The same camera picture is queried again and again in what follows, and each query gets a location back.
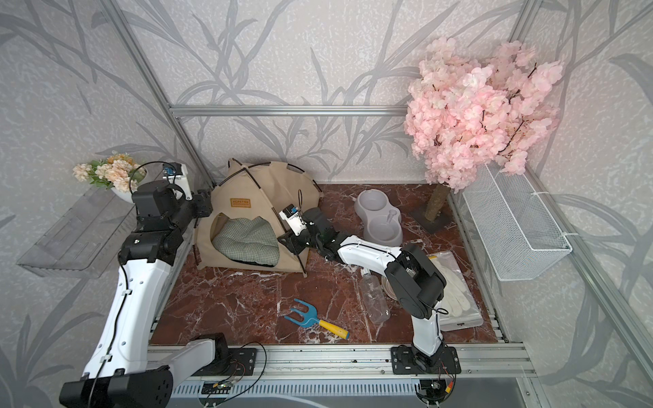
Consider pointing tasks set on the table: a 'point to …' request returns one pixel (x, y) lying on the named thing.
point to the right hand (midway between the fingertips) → (282, 234)
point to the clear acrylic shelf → (81, 243)
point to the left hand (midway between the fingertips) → (199, 189)
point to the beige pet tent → (259, 189)
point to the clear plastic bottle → (375, 298)
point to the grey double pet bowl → (381, 220)
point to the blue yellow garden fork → (311, 319)
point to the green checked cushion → (249, 240)
